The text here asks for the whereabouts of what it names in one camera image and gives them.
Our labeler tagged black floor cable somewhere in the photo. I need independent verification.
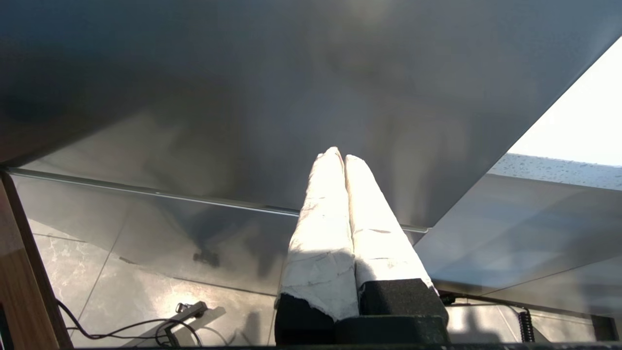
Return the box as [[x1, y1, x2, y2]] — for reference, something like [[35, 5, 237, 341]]
[[56, 299, 204, 348]]

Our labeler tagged large stainless steel appliance door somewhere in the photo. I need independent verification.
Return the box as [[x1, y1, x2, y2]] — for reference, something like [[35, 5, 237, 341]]
[[0, 0, 622, 230]]

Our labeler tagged steel base cabinet front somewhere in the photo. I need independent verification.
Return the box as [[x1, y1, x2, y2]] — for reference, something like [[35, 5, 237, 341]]
[[413, 173, 622, 319]]

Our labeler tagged small black box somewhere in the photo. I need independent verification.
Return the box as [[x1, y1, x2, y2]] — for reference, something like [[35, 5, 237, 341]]
[[590, 315, 619, 342]]

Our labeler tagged metal floor bracket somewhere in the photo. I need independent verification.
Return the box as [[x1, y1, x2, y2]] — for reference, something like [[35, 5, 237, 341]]
[[163, 301, 208, 347]]

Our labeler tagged tall white cabinet side panel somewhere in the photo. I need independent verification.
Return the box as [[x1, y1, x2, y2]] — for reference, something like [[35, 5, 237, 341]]
[[505, 35, 622, 167]]

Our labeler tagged small stainless steel appliance door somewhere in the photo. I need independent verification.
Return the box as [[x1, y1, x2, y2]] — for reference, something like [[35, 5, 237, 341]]
[[9, 168, 429, 298]]

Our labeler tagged black coiled cable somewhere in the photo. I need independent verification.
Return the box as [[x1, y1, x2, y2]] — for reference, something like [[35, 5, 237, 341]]
[[439, 292, 536, 344]]

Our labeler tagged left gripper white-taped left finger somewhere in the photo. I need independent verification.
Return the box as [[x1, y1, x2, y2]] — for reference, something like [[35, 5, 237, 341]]
[[275, 147, 361, 346]]

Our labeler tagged wooden furniture panel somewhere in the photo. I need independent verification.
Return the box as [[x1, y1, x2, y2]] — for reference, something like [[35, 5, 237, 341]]
[[0, 170, 74, 350]]

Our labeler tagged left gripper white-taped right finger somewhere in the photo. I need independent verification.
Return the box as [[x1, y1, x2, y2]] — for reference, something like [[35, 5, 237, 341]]
[[345, 155, 449, 317]]

